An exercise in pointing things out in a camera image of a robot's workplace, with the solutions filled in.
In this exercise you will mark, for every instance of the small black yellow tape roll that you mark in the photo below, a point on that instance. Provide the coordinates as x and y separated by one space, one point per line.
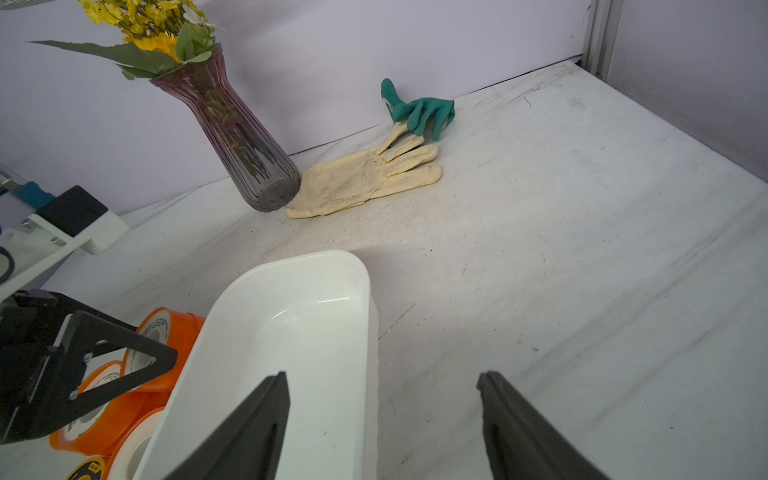
94 468

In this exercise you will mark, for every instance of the orange sealing tape roll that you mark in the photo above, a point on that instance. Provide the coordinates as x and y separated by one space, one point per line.
99 432
176 330
124 463

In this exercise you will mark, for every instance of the purple glass vase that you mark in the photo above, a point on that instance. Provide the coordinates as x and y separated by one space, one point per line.
262 172

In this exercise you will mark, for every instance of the yellow artificial flowers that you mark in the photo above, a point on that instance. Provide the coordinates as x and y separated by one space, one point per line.
159 36

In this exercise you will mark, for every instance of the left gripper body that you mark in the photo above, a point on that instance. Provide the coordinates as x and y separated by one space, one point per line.
24 360

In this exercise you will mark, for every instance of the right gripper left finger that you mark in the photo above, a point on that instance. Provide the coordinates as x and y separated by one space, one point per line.
248 443

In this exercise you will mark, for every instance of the cream cotton glove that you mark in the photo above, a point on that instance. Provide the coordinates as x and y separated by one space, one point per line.
402 162

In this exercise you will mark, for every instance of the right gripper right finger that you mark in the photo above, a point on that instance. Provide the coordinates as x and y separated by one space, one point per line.
520 442

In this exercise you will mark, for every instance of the white storage box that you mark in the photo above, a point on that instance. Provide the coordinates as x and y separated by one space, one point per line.
310 317

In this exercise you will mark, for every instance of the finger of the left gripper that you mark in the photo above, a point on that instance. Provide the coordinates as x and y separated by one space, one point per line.
89 342

